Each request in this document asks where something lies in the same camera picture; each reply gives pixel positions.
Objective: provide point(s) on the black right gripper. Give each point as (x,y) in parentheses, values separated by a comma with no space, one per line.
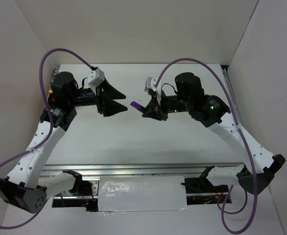
(151,108)

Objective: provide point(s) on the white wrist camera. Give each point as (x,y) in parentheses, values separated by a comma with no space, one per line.
(151,84)
(95,78)

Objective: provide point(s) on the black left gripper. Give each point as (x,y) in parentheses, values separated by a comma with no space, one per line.
(105,103)

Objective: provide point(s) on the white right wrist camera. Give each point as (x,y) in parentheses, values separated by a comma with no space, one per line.
(151,84)

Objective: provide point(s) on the aluminium rail frame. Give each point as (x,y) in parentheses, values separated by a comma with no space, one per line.
(129,144)

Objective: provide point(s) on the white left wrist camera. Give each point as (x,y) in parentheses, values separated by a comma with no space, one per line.
(95,78)

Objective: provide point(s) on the purple black highlighter marker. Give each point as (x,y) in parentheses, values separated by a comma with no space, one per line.
(137,106)

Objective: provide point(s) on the orange round divided container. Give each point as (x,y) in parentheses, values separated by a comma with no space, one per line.
(51,97)

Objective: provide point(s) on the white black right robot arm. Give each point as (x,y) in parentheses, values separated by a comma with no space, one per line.
(259,165)

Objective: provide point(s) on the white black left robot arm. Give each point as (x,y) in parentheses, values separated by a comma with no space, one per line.
(22,187)

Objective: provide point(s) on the white front cover panel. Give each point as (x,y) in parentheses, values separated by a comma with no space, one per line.
(141,194)

